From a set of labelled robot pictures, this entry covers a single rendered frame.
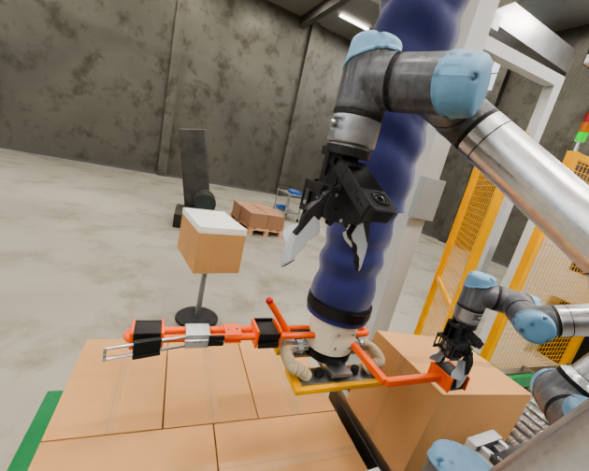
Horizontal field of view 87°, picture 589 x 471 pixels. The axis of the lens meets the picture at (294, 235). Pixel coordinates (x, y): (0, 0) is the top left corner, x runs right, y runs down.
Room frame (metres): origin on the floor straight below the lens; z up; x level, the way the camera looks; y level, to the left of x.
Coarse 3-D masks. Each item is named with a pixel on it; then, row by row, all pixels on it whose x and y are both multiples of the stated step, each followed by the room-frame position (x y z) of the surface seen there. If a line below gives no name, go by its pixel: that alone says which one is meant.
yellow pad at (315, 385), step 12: (288, 372) 0.88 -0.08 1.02; (312, 372) 0.90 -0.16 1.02; (324, 372) 0.91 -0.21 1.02; (360, 372) 0.96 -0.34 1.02; (300, 384) 0.83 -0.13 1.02; (312, 384) 0.84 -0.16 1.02; (324, 384) 0.86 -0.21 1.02; (336, 384) 0.87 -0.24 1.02; (348, 384) 0.88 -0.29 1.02; (360, 384) 0.90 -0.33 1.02; (372, 384) 0.92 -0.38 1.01
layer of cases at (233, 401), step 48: (96, 384) 1.12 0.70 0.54; (144, 384) 1.18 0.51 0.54; (192, 384) 1.25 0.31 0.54; (240, 384) 1.32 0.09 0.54; (288, 384) 1.40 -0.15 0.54; (48, 432) 0.87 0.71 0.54; (96, 432) 0.91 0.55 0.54; (144, 432) 0.96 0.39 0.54; (192, 432) 1.00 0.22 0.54; (240, 432) 1.06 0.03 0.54; (288, 432) 1.11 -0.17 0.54; (336, 432) 1.17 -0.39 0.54
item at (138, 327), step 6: (132, 324) 0.75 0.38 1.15; (138, 324) 0.75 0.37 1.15; (144, 324) 0.76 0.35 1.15; (150, 324) 0.77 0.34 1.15; (156, 324) 0.77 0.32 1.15; (162, 324) 0.78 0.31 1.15; (132, 330) 0.72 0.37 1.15; (138, 330) 0.73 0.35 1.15; (144, 330) 0.74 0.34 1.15; (150, 330) 0.74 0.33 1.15; (156, 330) 0.75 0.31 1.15; (162, 330) 0.75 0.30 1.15; (132, 336) 0.71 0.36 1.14; (138, 336) 0.72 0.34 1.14; (144, 336) 0.72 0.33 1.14; (150, 336) 0.73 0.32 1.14; (156, 336) 0.73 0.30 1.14; (162, 336) 0.74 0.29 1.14; (132, 342) 0.71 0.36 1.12; (162, 342) 0.74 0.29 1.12; (132, 348) 0.71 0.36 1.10
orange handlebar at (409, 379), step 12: (228, 324) 0.87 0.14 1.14; (168, 336) 0.75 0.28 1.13; (228, 336) 0.82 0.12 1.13; (240, 336) 0.84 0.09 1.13; (252, 336) 0.85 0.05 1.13; (288, 336) 0.90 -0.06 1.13; (300, 336) 0.92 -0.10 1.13; (312, 336) 0.94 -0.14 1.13; (360, 348) 0.92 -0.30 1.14; (372, 372) 0.82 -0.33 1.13; (384, 384) 0.78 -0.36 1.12; (396, 384) 0.79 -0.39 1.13; (408, 384) 0.81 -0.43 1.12
